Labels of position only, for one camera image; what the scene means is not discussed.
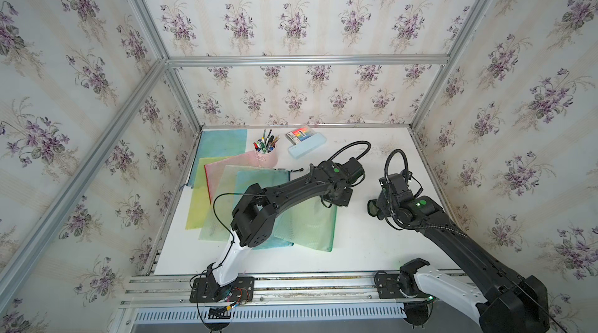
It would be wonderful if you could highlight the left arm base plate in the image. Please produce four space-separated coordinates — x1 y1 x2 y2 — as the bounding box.
189 276 255 303

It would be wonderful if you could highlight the green and grey cleaning cloth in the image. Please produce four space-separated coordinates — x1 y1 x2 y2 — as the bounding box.
367 199 380 218

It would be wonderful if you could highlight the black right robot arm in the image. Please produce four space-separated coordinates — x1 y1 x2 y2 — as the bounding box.
368 174 551 332

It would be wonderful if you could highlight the aluminium mounting rail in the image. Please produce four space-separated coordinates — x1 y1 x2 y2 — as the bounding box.
118 268 508 310

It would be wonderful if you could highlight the pink metal pen bucket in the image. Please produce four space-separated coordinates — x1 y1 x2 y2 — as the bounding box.
253 129 278 168

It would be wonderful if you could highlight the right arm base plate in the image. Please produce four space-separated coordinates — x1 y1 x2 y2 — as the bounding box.
374 271 436 301

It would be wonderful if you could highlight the large teal document bag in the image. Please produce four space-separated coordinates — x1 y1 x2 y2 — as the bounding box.
233 166 294 251

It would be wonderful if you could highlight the pale green document bag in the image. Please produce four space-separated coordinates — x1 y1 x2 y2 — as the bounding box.
272 197 337 252

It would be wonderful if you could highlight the blue mesh document bag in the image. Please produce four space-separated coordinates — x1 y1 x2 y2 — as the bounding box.
187 129 248 188

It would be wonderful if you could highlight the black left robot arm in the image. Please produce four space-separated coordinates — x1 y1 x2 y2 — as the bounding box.
206 157 365 290

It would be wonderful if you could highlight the light blue booklet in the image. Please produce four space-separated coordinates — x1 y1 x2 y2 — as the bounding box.
288 133 327 160

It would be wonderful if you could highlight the yellow mesh document bag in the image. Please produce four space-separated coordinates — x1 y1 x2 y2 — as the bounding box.
185 157 227 230

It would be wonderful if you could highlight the pink mesh document bag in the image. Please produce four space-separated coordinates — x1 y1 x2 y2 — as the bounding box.
204 151 264 202

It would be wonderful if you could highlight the light green document bag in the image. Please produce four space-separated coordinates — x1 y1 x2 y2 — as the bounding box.
198 164 263 243

